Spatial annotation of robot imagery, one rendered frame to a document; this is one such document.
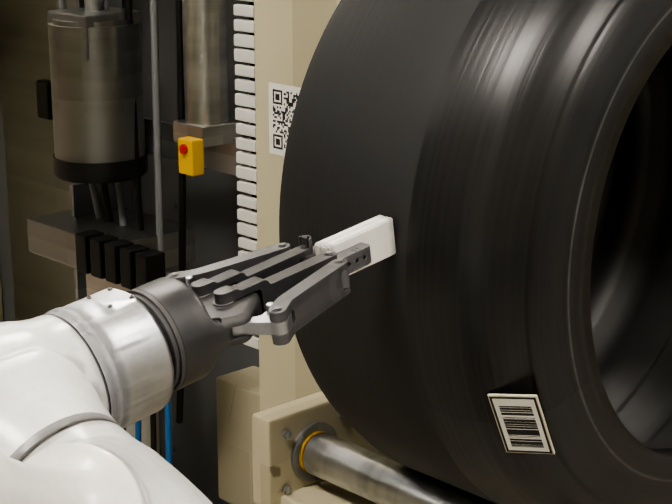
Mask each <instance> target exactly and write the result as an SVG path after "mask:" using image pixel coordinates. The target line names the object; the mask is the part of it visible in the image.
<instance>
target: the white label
mask: <svg viewBox="0 0 672 504"><path fill-rule="evenodd" d="M488 399H489V402H490V405H491V408H492V411H493V414H494V417H495V420H496V423H497V426H498V429H499V432H500V435H501V438H502V441H503V444H504V447H505V449H506V452H512V453H535V454H555V450H554V447H553V444H552V441H551V437H550V434H549V431H548V428H547V425H546V421H545V418H544V415H543V412H542V408H541V405H540V402H539V399H538V395H535V394H491V393H489V394H488Z"/></svg>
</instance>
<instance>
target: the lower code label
mask: <svg viewBox="0 0 672 504"><path fill-rule="evenodd" d="M300 90H301V88H300V87H294V86H288V85H283V84H277V83H271V82H269V153H272V154H276V155H280V156H285V150H286V145H287V139H288V134H289V130H290V125H291V121H292V117H293V114H294V110H295V106H296V103H297V99H298V96H299V93H300Z"/></svg>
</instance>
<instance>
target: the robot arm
mask: <svg viewBox="0 0 672 504"><path fill-rule="evenodd" d="M298 241H299V246H297V247H295V248H293V249H291V247H290V244H289V243H286V242H283V243H279V244H276V245H272V246H269V247H266V248H263V249H259V250H256V251H253V252H249V253H246V254H243V255H240V256H236V257H233V258H230V259H226V260H223V261H220V262H217V263H213V264H210V265H207V266H204V267H200V268H197V269H191V270H185V271H179V272H173V273H170V274H168V275H167V276H166V277H161V278H158V279H155V280H153V281H151V282H148V283H146V284H144V285H141V286H139V287H136V288H134V289H132V290H129V291H127V292H125V291H122V290H118V289H113V288H112V287H109V288H108V289H105V290H102V291H100V292H97V293H95V294H92V295H90V296H87V297H85V298H83V299H80V300H78V301H76V302H73V303H71V304H68V305H66V306H64V307H58V308H55V309H53V310H50V311H48V312H46V313H45V314H44V315H41V316H38V317H35V318H32V319H27V320H22V321H7V322H0V504H213V503H212V502H211V501H210V500H209V499H208V498H207V497H206V496H205V495H204V494H203V493H202V492H201V491H200V490H199V489H198V488H197V487H196V486H194V485H193V484H192V483H191V482H190V481H189V480H188V479H187V478H186V477H185V476H184V475H183V474H181V473H180V472H179V471H178V470H177V469H176V468H174V467H173V466H172V465H171V464H170V463H169V462H167V461H166V460H165V459H164V458H163V457H161V456H160V455H159V454H158V453H157V452H155V451H154V450H153V449H151V448H150V447H148V446H146V445H144V444H143V443H141V442H139V441H138V440H136V439H135V438H134V437H132V436H131V435H130V434H129V433H127V432H126V431H125V430H124V429H123V428H125V427H127V426H129V425H132V424H134V423H136V422H138V421H140V420H142V419H144V418H146V417H148V416H150V415H152V414H154V413H156V412H158V411H160V410H161V409H163V408H164V407H165V405H166V404H167V403H168V402H169V400H170V398H171V395H172V393H173V392H175V391H177V390H179V389H181V388H183V387H185V386H188V385H190V384H192V383H194V382H196V381H198V380H200V379H202V378H204V377H205V376H207V375H208V374H209V373H210V372H211V370H212V369H213V367H214V365H215V362H216V360H217V358H218V356H219V354H220V352H221V351H222V350H223V349H224V348H227V347H231V346H235V345H240V344H243V343H246V342H247V341H249V340H250V339H251V338H252V336H253V335H270V336H271V337H272V339H273V344H274V345H277V346H282V345H286V344H288V343H290V341H291V340H292V338H293V336H294V335H295V333H296V331H298V330H299V329H300V328H302V327H303V326H305V325H306V324H307V323H309V322H310V321H312V320H313V319H314V318H316V317H317V316H318V315H320V314H321V313H323V312H324V311H325V310H327V309H328V308H330V307H331V306H332V305H334V304H335V303H337V302H338V301H339V300H341V299H342V298H344V297H345V296H346V295H348V294H349V293H350V292H351V289H350V280H349V275H351V274H353V273H356V272H358V271H360V270H362V269H364V268H366V267H368V266H370V265H373V264H375V263H377V262H379V261H381V260H383V259H385V258H388V257H390V256H392V255H394V254H395V253H396V248H395V238H394V228H393V219H392V218H391V217H387V216H386V217H384V216H382V215H378V216H376V217H373V218H371V219H369V220H367V221H364V222H362V223H360V224H357V225H355V226H353V227H351V228H348V229H346V230H344V231H341V232H339V233H337V234H335V235H332V236H330V237H328V238H325V239H323V240H321V241H319V242H316V243H315V246H312V238H311V236H310V235H301V236H298Z"/></svg>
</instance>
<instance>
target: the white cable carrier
mask: <svg viewBox="0 0 672 504"><path fill-rule="evenodd" d="M240 1H248V5H245V4H234V15H236V16H244V17H248V20H246V19H234V30H235V31H241V32H248V33H249V35H247V34H240V33H237V34H234V45H235V46H239V47H246V48H249V49H242V48H235V49H234V60H235V61H238V62H244V63H249V65H244V64H236V65H235V75H238V76H244V77H249V79H248V80H246V79H241V78H238V79H235V90H238V91H244V92H249V93H250V94H244V93H236V94H235V104H236V105H239V106H244V107H249V108H242V107H237V108H235V119H236V120H240V121H245V122H250V123H248V124H245V123H237V124H236V133H237V134H241V135H246V136H250V137H249V138H244V137H237V138H236V148H238V149H243V150H247V151H250V152H243V151H238V152H236V162H237V163H240V164H244V165H249V166H243V165H238V166H236V176H237V177H238V178H242V179H246V180H245V181H243V180H240V181H237V190H238V191H241V192H245V193H248V194H250V195H243V194H239V195H237V205H239V206H243V207H247V208H249V209H244V208H239V209H237V218H238V219H239V220H242V221H246V222H248V223H245V222H238V223H237V232H238V234H242V235H245V236H246V237H243V236H242V237H239V238H238V246H239V247H241V248H245V249H248V250H249V251H244V250H241V251H238V256H240V255H243V254H246V253H249V252H253V251H256V250H258V246H257V179H256V111H255V44H254V0H240ZM243 344H245V345H248V346H250V347H253V348H256V349H259V335H253V336H252V338H251V339H250V340H249V341H247V342H246V343H243Z"/></svg>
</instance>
